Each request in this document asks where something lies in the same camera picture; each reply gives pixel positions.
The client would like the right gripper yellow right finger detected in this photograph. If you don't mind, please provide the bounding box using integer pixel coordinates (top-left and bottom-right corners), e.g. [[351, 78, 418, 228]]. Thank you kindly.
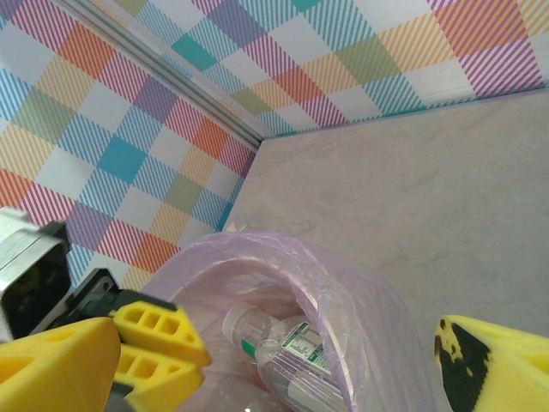
[[433, 315, 549, 412]]

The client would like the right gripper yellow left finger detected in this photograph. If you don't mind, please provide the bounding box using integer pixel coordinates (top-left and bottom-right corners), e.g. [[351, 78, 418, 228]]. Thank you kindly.
[[0, 316, 122, 412]]

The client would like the cream plastic waste bin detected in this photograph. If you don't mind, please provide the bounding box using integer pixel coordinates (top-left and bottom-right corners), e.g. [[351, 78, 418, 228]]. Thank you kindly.
[[162, 239, 432, 412]]

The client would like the clear bottle green print label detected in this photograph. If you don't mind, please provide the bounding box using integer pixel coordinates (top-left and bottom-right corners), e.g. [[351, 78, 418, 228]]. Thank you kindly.
[[222, 306, 358, 412]]

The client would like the purple translucent bin liner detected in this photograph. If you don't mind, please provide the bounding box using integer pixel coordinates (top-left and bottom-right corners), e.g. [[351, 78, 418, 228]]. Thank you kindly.
[[152, 231, 435, 412]]

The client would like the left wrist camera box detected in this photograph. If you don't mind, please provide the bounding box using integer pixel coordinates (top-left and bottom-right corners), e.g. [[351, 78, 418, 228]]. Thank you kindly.
[[0, 207, 73, 342]]

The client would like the aluminium frame post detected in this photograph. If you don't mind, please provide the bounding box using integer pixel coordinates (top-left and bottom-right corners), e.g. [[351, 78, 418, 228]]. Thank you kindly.
[[55, 0, 266, 147]]

